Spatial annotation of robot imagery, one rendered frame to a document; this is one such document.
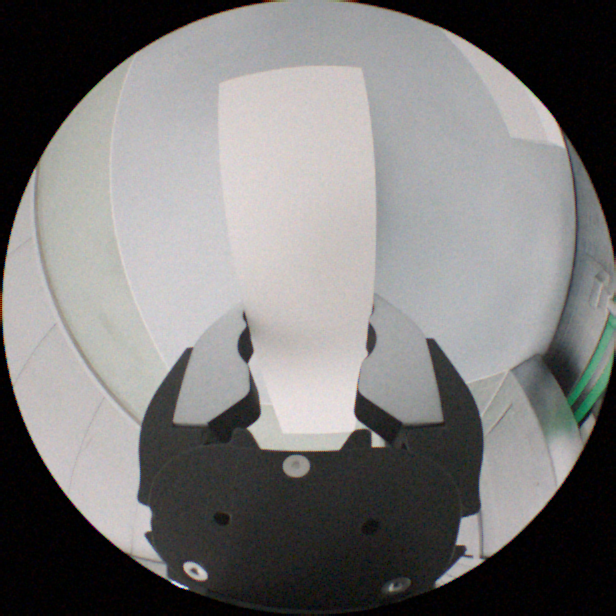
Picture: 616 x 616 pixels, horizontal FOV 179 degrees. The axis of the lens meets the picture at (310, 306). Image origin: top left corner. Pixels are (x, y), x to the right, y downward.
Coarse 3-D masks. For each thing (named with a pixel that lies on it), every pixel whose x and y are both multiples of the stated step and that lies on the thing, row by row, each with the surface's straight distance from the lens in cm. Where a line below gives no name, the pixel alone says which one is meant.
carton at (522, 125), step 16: (448, 32) 33; (464, 48) 31; (480, 64) 30; (496, 64) 28; (496, 80) 28; (512, 80) 27; (496, 96) 29; (512, 96) 27; (528, 96) 26; (512, 112) 27; (528, 112) 26; (544, 112) 28; (512, 128) 28; (528, 128) 26; (544, 128) 25; (544, 144) 32; (560, 144) 29
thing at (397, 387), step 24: (384, 312) 10; (384, 336) 9; (408, 336) 9; (384, 360) 8; (408, 360) 8; (360, 384) 7; (384, 384) 7; (408, 384) 7; (432, 384) 7; (360, 408) 7; (384, 408) 6; (408, 408) 7; (432, 408) 7; (384, 432) 7
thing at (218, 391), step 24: (240, 312) 11; (216, 336) 10; (240, 336) 9; (192, 360) 9; (216, 360) 8; (240, 360) 8; (192, 384) 8; (216, 384) 8; (240, 384) 7; (192, 408) 7; (216, 408) 7; (240, 408) 7; (216, 432) 7
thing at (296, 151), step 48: (240, 96) 10; (288, 96) 10; (336, 96) 10; (240, 144) 10; (288, 144) 9; (336, 144) 9; (240, 192) 9; (288, 192) 9; (336, 192) 9; (240, 240) 10; (288, 240) 9; (336, 240) 9; (240, 288) 10; (288, 288) 10; (336, 288) 10; (288, 336) 11; (336, 336) 11; (288, 384) 14; (336, 384) 14; (288, 432) 20; (336, 432) 20
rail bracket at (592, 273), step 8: (584, 264) 47; (592, 264) 46; (600, 264) 46; (584, 272) 47; (592, 272) 47; (600, 272) 41; (592, 280) 47; (600, 280) 36; (608, 280) 45; (592, 288) 36; (600, 288) 35; (592, 296) 36; (600, 296) 36; (608, 296) 36; (592, 304) 36; (600, 304) 37; (608, 304) 37
